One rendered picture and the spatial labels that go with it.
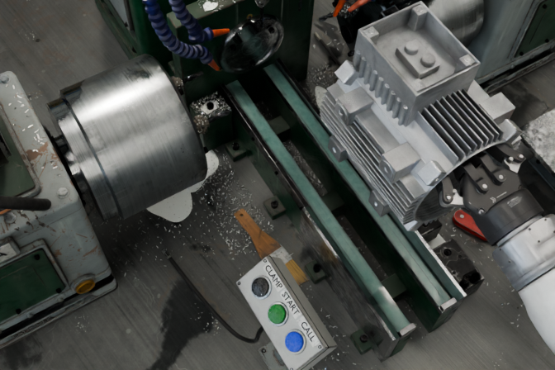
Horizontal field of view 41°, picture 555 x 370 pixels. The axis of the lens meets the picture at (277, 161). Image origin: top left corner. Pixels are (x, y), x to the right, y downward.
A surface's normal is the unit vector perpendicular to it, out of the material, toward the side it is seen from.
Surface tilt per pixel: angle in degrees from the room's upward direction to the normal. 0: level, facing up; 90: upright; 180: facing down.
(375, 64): 89
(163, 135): 43
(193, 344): 0
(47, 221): 90
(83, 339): 0
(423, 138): 30
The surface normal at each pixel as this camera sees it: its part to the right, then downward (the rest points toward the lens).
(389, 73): -0.85, 0.43
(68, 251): 0.51, 0.74
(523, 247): -0.48, -0.05
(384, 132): 0.04, -0.53
